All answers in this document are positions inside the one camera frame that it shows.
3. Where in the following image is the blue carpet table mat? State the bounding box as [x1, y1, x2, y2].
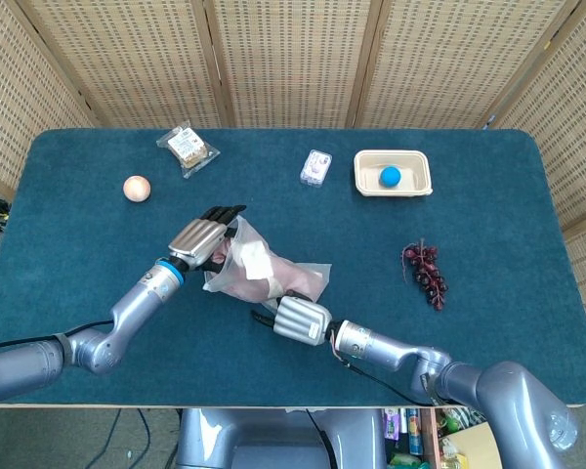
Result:
[0, 127, 586, 409]

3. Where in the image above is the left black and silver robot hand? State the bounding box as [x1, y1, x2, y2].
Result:
[168, 204, 248, 274]

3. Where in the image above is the black torso cable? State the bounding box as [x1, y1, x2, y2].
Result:
[305, 408, 336, 469]

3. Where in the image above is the blue floor cable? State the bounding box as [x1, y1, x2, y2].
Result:
[85, 408, 152, 469]

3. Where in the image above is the tan paper envelope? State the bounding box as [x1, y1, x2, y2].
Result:
[441, 422, 505, 469]

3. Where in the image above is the purple packaged item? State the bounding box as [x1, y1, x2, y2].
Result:
[382, 408, 403, 441]

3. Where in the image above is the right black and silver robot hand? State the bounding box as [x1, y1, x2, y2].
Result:
[251, 290, 334, 347]

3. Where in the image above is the small purple white box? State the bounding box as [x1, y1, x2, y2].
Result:
[299, 149, 333, 188]

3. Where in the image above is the brown wooden post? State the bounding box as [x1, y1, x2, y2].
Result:
[419, 408, 443, 469]

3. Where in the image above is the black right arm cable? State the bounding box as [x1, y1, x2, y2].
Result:
[340, 361, 441, 406]

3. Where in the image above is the woven folding screen panel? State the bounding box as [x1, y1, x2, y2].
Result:
[355, 0, 583, 131]
[482, 0, 586, 317]
[0, 0, 100, 197]
[15, 0, 227, 130]
[202, 0, 383, 130]

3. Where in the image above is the peach coloured ball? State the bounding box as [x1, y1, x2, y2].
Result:
[122, 174, 152, 203]

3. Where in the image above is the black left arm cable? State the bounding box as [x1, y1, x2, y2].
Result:
[0, 319, 116, 356]

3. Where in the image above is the clear wrapped snack packet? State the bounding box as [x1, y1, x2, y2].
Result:
[155, 119, 221, 180]

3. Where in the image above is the blue labelled bottle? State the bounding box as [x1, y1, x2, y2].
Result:
[404, 408, 424, 456]

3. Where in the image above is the grey robot torso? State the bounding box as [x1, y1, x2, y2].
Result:
[175, 407, 388, 469]

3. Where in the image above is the blue ball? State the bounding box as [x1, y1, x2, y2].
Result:
[378, 165, 402, 189]

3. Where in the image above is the beige food tray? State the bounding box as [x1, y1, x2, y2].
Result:
[354, 149, 434, 198]

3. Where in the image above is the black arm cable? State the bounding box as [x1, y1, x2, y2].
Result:
[340, 361, 441, 406]
[0, 319, 116, 356]

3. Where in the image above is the dark purple grape bunch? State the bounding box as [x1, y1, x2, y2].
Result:
[400, 237, 449, 313]

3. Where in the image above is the translucent plastic bag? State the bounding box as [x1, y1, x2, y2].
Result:
[202, 214, 333, 315]

